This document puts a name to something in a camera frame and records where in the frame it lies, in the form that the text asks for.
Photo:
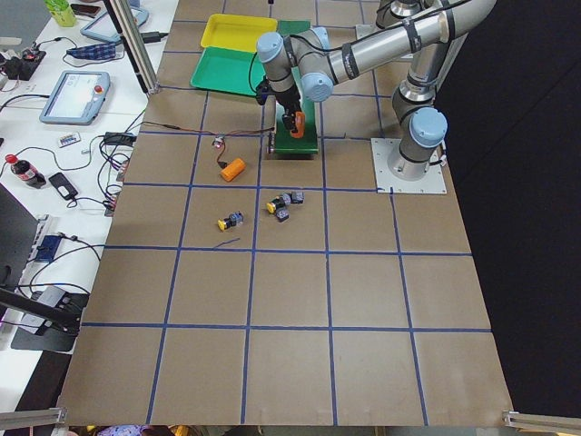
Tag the green plastic tray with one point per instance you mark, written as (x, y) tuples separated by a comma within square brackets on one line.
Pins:
[(227, 71)]

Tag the small motor controller board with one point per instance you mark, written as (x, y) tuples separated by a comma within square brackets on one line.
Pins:
[(218, 142)]

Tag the green bottle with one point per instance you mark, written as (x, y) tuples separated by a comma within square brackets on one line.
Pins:
[(61, 12)]

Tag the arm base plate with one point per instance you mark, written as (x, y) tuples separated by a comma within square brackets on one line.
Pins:
[(394, 174)]

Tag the green push button switch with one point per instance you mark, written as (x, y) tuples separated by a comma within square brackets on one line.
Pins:
[(297, 197)]

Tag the yellow push button switch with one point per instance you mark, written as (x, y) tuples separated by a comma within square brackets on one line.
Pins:
[(232, 220)]

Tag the cola bottle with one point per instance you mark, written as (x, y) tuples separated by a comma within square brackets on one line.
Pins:
[(25, 171)]

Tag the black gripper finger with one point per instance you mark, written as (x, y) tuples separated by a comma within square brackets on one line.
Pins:
[(288, 122)]

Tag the black power adapter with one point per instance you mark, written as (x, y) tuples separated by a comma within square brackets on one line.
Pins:
[(153, 37)]

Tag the blue plaid cloth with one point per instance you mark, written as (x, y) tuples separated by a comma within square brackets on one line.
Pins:
[(98, 52)]

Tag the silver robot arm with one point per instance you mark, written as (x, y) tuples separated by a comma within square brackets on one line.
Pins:
[(304, 65)]

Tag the green conveyor belt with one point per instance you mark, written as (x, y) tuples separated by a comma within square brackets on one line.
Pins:
[(304, 140)]

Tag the black smartphone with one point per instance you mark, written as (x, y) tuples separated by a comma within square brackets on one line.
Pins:
[(63, 186)]

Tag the aluminium frame post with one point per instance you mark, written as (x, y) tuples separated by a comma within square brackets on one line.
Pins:
[(124, 24)]

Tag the plain orange cylinder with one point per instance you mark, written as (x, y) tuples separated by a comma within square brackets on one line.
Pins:
[(233, 169)]

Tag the orange cylinder marked 4680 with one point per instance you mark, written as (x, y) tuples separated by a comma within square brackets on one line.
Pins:
[(299, 125)]

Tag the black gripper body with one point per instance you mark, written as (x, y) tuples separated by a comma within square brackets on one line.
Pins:
[(288, 100)]

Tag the teach pendant near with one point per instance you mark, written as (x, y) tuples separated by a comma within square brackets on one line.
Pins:
[(77, 98)]

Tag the yellow plastic tray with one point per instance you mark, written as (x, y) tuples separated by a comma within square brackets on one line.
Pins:
[(236, 32)]

